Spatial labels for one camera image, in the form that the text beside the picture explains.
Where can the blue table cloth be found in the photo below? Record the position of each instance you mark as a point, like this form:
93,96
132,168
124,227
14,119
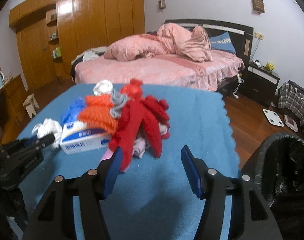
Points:
153,198

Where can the small white wooden stool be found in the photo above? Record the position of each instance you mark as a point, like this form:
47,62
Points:
30,105

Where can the wooden wardrobe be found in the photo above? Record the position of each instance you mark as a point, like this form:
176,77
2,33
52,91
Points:
51,33

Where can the small white paper ball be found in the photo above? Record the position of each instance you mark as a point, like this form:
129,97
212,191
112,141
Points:
103,87

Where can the clothes pile on bed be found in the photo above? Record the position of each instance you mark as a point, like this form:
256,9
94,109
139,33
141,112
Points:
90,54

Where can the plaid shirt on chair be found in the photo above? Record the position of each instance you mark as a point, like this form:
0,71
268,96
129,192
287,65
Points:
291,97

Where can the blue pillow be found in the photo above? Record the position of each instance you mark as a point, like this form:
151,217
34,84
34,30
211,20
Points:
222,42

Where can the pink sock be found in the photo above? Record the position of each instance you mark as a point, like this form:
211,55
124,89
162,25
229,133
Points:
141,143

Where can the white blue wipes box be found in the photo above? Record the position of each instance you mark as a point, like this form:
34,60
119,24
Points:
79,137

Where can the black bedside table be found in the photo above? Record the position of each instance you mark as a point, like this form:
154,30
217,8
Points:
260,84

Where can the white bathroom scale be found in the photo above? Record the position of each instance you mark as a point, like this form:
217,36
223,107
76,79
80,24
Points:
273,118

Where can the blue plastic bag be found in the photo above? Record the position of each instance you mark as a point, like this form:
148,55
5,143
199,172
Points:
71,114

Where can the red plastic bag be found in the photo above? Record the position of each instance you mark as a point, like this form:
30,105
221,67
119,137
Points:
133,89

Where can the red knitted glove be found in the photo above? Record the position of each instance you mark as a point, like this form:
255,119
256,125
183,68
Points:
144,115

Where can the brown wall lamp left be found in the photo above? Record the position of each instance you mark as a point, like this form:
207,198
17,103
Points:
161,4

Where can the black lined trash bin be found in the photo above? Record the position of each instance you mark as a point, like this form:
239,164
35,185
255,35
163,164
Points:
277,168

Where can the bed with pink sheet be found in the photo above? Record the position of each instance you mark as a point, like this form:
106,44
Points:
169,70

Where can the white tissue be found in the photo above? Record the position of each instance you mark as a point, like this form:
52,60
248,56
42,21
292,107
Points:
47,127

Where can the brown wall lamp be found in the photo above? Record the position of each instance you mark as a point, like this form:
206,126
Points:
258,6
161,4

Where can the pink crumpled duvet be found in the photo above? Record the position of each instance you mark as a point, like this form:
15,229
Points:
170,38

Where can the brown wall lamp right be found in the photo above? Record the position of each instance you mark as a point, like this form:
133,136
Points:
258,6

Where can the wall power socket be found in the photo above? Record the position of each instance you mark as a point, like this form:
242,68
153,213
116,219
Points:
258,36

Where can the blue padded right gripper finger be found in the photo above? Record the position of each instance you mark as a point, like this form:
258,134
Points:
96,185
210,185

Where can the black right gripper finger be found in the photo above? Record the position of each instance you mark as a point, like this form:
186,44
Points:
45,139

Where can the yellow plush toy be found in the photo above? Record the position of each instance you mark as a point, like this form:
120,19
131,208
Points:
269,66

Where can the wooden sideboard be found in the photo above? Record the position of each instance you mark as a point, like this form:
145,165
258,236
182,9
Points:
12,111

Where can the grey foam net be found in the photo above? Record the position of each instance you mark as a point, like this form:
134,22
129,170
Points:
118,100

